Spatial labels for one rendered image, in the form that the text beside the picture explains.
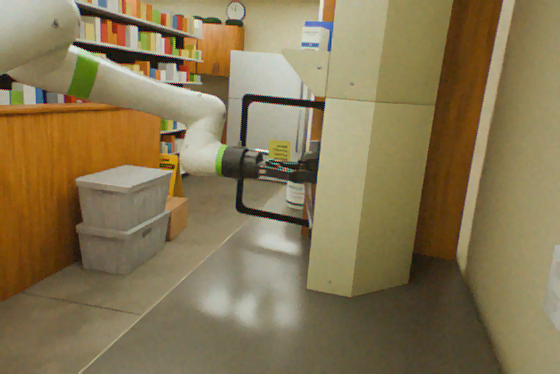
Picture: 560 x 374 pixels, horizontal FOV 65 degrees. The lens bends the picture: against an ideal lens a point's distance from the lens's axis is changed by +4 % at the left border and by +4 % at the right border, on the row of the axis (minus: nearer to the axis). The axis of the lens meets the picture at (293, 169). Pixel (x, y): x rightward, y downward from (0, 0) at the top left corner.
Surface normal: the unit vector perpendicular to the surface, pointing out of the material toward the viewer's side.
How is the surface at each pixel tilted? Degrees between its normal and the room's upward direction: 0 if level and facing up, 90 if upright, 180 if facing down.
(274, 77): 90
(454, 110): 90
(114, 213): 95
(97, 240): 96
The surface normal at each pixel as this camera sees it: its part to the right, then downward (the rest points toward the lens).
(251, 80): -0.22, 0.18
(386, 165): 0.54, 0.21
